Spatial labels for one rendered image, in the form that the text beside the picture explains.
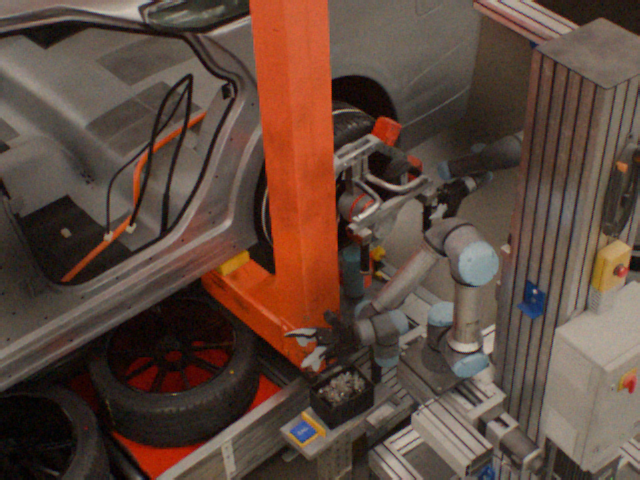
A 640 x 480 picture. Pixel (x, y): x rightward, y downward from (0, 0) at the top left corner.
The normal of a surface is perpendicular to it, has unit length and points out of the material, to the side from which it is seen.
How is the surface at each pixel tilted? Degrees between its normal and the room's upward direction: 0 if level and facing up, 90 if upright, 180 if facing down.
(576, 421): 90
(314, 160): 90
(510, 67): 0
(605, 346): 0
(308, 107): 90
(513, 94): 0
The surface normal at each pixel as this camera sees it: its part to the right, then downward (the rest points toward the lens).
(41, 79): -0.17, -0.66
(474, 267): 0.35, 0.51
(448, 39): 0.67, 0.47
